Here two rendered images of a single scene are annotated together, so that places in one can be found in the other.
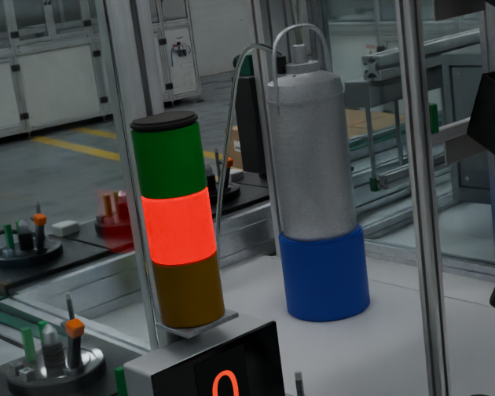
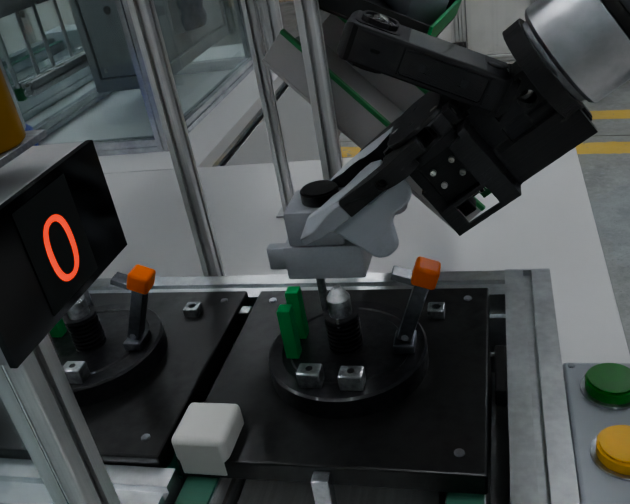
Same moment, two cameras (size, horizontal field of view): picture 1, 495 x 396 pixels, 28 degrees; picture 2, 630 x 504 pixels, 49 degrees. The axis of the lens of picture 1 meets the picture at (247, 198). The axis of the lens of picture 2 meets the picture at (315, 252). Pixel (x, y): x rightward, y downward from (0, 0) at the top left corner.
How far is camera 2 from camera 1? 0.40 m
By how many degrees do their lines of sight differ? 34
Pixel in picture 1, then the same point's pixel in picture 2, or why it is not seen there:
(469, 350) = (167, 204)
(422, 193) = (146, 19)
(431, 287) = (175, 121)
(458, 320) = (144, 186)
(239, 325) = (42, 156)
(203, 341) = (4, 184)
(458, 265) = (121, 146)
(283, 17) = not seen: outside the picture
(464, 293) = (137, 165)
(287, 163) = not seen: outside the picture
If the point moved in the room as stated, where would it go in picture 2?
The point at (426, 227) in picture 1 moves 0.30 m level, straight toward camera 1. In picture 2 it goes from (158, 56) to (279, 119)
